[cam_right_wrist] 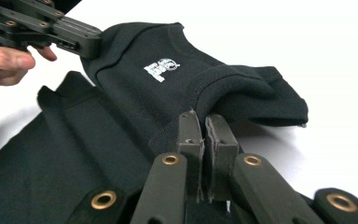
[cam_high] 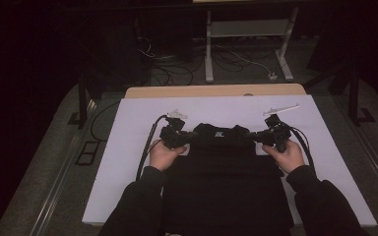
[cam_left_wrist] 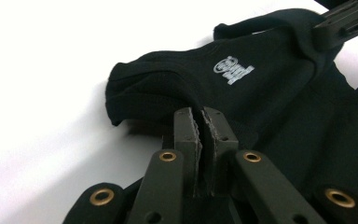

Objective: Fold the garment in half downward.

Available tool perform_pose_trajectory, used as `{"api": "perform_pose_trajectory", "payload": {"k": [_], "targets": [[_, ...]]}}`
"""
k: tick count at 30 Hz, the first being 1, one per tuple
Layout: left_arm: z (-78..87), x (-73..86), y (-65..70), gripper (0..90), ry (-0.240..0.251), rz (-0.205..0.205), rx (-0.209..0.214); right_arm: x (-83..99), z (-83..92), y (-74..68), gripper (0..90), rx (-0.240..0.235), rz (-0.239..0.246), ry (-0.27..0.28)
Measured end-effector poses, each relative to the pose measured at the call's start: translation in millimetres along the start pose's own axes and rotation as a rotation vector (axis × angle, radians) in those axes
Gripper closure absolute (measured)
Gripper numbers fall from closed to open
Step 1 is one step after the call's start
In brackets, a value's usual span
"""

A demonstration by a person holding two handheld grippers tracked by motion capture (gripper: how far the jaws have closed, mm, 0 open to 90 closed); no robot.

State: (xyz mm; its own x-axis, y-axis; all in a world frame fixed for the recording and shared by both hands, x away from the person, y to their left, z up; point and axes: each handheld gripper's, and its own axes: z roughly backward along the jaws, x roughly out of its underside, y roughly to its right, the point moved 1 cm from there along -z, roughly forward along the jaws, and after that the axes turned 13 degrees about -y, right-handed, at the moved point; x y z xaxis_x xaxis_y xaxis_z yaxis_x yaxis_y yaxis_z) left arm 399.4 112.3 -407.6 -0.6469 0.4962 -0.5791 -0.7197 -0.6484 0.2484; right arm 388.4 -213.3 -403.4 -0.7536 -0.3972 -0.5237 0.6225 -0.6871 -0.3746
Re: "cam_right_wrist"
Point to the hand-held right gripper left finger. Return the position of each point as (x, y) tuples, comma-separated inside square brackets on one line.
[(194, 137)]

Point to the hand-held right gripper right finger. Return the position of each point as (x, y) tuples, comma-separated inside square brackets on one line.
[(220, 146)]

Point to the black tank top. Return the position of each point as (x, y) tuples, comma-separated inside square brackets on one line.
[(136, 102)]

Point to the white board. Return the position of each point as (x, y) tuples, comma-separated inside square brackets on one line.
[(292, 46)]

